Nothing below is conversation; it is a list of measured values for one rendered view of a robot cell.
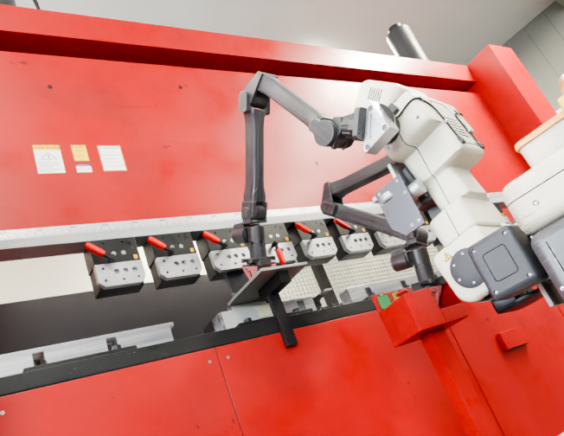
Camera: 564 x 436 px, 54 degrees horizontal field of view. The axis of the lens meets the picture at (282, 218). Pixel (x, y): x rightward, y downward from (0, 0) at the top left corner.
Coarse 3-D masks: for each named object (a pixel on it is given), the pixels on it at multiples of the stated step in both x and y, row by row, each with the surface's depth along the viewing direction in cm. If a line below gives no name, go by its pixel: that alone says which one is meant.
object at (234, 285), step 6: (228, 276) 196; (234, 276) 197; (240, 276) 199; (246, 276) 200; (252, 276) 201; (228, 282) 195; (234, 282) 196; (240, 282) 197; (246, 282) 198; (228, 288) 195; (234, 288) 195; (240, 288) 196; (234, 294) 194
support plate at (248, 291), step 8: (296, 264) 178; (304, 264) 179; (256, 272) 172; (264, 272) 172; (272, 272) 175; (296, 272) 183; (256, 280) 176; (264, 280) 179; (248, 288) 180; (256, 288) 183; (240, 296) 184; (248, 296) 187; (256, 296) 190; (232, 304) 188
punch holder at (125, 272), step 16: (96, 240) 176; (112, 240) 179; (128, 240) 181; (96, 256) 173; (128, 256) 178; (96, 272) 170; (112, 272) 173; (128, 272) 175; (144, 272) 178; (96, 288) 173; (112, 288) 172; (128, 288) 176
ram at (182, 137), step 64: (0, 64) 195; (64, 64) 209; (128, 64) 224; (0, 128) 182; (64, 128) 193; (128, 128) 207; (192, 128) 222; (0, 192) 170; (64, 192) 180; (128, 192) 192; (192, 192) 205; (320, 192) 237; (0, 256) 164
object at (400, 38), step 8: (400, 24) 376; (392, 32) 372; (400, 32) 369; (408, 32) 369; (392, 40) 372; (400, 40) 367; (408, 40) 365; (416, 40) 368; (392, 48) 375; (400, 48) 367; (408, 48) 363; (416, 48) 362; (400, 56) 368; (408, 56) 362; (416, 56) 360; (424, 56) 360
